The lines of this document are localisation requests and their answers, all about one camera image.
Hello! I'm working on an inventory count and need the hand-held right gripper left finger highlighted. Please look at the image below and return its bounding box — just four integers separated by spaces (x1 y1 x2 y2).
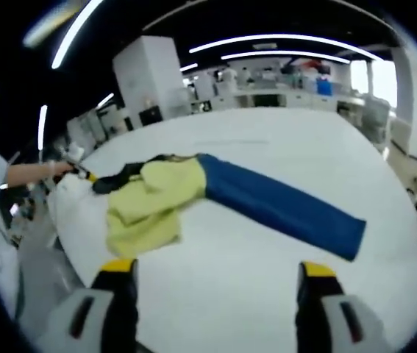
44 257 140 353

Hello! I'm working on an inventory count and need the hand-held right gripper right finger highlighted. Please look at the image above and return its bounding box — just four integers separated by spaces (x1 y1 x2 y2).
294 260 388 353

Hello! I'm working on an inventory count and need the yellow blue black garment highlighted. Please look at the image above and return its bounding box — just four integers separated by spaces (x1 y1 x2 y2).
90 151 368 263

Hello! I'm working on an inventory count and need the person's left hand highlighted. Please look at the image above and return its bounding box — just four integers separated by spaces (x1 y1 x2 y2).
47 161 74 178

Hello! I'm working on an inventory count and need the short straight ceiling light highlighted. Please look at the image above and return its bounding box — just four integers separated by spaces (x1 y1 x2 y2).
37 104 49 152

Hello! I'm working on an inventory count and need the small black cabinet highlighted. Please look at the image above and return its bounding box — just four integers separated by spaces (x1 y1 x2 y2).
138 105 165 129

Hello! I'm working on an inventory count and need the large white block pillar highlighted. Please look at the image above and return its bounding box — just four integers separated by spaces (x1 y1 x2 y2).
112 35 191 124

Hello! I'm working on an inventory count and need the bright arc ceiling light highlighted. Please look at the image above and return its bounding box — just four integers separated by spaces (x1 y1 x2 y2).
51 0 105 71

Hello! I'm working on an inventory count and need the white lab counter shelving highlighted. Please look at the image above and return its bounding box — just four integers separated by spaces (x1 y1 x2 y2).
188 65 362 112

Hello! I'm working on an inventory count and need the blue storage box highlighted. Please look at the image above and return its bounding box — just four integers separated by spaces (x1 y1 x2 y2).
316 78 333 96

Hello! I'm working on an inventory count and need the shorter curved ceiling light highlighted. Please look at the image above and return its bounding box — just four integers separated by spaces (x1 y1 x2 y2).
220 50 353 64

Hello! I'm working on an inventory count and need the long curved ceiling light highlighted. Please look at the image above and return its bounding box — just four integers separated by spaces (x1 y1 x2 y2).
188 33 382 60

